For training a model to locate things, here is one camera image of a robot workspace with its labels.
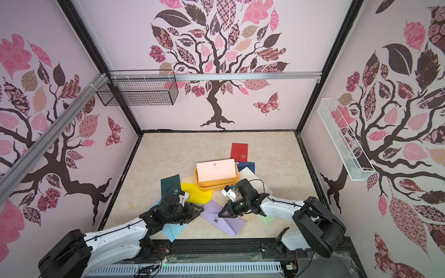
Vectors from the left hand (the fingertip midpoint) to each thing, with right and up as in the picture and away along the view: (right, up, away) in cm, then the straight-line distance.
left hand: (202, 215), depth 80 cm
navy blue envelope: (+21, +22, +21) cm, 37 cm away
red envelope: (+20, +29, +30) cm, 46 cm away
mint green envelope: (+31, -3, +2) cm, 31 cm away
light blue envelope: (-14, -7, -1) cm, 16 cm away
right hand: (+8, 0, -3) cm, 9 cm away
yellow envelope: (-5, +7, +10) cm, 13 cm away
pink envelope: (+5, +19, +15) cm, 25 cm away
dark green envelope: (-20, +11, +15) cm, 27 cm away
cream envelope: (-11, +14, +17) cm, 24 cm away
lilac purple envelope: (+14, -2, -5) cm, 15 cm away
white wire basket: (+68, +29, -5) cm, 74 cm away
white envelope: (+23, +17, +19) cm, 34 cm away
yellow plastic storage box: (+5, +12, +9) cm, 16 cm away
